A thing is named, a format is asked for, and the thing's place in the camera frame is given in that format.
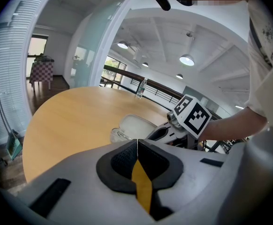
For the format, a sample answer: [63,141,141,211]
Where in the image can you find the green dustpan with long handle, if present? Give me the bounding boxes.
[0,70,23,161]

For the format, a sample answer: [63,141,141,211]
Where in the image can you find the white slatted blinds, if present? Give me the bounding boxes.
[0,0,55,138]

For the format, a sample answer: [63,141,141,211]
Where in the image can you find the person's right forearm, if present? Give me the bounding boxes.
[198,106,268,142]

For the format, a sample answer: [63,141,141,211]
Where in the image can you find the checkered cloth table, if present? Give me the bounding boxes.
[29,56,55,91]

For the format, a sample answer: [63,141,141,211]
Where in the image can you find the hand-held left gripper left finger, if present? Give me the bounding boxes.
[0,139,157,225]

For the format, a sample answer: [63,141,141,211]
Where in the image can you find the white printed t-shirt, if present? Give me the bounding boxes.
[244,0,273,129]

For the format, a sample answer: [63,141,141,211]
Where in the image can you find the clear plastic water bottle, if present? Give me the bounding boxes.
[136,78,148,99]

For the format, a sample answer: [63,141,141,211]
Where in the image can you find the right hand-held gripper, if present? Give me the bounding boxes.
[146,94,212,150]

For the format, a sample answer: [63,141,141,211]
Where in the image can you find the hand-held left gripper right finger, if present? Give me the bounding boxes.
[138,139,228,222]

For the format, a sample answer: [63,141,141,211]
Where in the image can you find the frosted glass door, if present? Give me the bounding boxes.
[70,0,130,89]

